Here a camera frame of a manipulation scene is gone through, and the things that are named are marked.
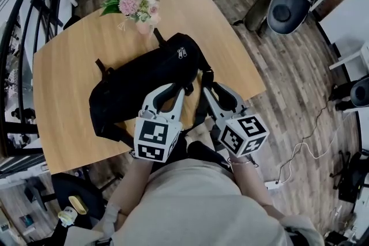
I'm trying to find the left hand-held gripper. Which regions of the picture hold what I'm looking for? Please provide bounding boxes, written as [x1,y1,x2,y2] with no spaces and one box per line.
[133,82,186,164]

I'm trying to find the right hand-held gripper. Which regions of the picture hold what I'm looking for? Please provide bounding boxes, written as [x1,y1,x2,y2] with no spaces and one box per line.
[202,82,270,158]

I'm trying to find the black bag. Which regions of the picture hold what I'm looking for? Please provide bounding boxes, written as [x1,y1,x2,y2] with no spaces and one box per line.
[88,28,216,143]

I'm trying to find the person's left forearm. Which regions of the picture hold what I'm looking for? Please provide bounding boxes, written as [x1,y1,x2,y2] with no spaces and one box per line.
[107,156,153,218]

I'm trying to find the person's right forearm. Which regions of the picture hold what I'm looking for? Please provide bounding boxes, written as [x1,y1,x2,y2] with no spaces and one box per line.
[229,156,287,221]

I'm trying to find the person's black trousers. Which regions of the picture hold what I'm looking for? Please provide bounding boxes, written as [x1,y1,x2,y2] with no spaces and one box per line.
[184,135,233,174]

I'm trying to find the pink vase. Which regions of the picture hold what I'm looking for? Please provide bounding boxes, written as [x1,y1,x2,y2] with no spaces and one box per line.
[135,20,158,36]

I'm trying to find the white power strip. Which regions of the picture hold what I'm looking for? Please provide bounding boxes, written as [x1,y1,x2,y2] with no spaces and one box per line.
[264,179,282,191]

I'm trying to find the pink and white flower bouquet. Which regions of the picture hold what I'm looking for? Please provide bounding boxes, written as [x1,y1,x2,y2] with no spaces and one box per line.
[99,0,164,38]

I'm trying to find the person's beige shirt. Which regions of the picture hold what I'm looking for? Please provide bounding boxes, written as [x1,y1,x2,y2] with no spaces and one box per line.
[93,157,325,246]

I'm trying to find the black office chair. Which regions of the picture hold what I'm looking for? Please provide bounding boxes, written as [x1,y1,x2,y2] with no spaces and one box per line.
[49,172,105,243]

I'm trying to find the yellow tray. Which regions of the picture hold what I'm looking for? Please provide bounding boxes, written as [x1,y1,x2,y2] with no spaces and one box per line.
[68,195,88,215]

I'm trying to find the black chair base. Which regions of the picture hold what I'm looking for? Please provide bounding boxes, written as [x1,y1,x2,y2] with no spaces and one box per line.
[330,149,369,203]

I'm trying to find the white and yellow bottle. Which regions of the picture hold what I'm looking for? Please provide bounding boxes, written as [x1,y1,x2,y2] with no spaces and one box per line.
[57,205,78,225]

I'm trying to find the black metal railing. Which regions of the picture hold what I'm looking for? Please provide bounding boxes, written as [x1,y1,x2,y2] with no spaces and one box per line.
[0,0,66,157]

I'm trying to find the thin wrist bracelet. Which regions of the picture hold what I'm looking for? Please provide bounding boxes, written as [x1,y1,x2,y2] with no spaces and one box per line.
[228,156,255,166]

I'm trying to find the white cable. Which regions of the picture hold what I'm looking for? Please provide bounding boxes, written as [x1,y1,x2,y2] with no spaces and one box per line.
[276,111,360,186]

